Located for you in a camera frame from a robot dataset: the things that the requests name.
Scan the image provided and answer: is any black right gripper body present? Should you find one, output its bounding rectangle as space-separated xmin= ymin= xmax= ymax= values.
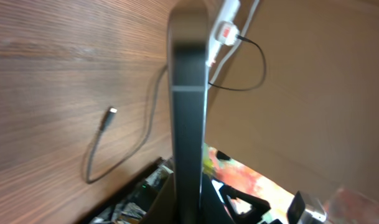
xmin=218 ymin=185 xmax=282 ymax=224

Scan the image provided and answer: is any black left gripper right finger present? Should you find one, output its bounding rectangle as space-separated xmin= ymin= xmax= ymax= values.
xmin=200 ymin=174 xmax=234 ymax=224

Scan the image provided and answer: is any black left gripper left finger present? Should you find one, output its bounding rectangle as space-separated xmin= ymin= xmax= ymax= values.
xmin=147 ymin=174 xmax=175 ymax=224

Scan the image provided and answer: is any smartphone with blue screen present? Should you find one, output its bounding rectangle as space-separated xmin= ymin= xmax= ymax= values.
xmin=167 ymin=1 xmax=208 ymax=223

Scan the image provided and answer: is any white USB charger plug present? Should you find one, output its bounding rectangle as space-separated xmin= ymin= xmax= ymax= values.
xmin=215 ymin=21 xmax=240 ymax=46

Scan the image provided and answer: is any white power strip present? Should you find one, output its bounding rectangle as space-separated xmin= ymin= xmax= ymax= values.
xmin=206 ymin=0 xmax=241 ymax=67

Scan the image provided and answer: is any black charging cable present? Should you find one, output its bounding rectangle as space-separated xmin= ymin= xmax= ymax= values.
xmin=83 ymin=34 xmax=267 ymax=185

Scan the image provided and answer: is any white power strip cord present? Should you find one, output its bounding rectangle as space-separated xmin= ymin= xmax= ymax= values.
xmin=207 ymin=0 xmax=261 ymax=90

